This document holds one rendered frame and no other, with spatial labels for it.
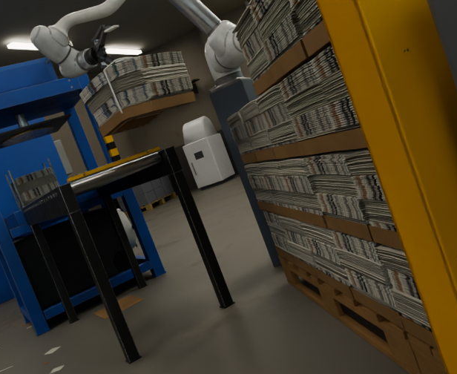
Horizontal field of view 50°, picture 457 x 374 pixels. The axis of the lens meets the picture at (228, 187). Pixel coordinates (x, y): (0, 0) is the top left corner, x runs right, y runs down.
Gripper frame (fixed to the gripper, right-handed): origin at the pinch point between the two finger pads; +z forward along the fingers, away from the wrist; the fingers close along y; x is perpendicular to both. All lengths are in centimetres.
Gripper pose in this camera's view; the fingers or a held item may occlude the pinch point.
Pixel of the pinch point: (120, 41)
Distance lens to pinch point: 227.0
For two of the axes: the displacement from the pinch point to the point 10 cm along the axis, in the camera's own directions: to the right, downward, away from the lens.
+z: 7.8, -1.6, -6.1
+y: 3.1, 9.4, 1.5
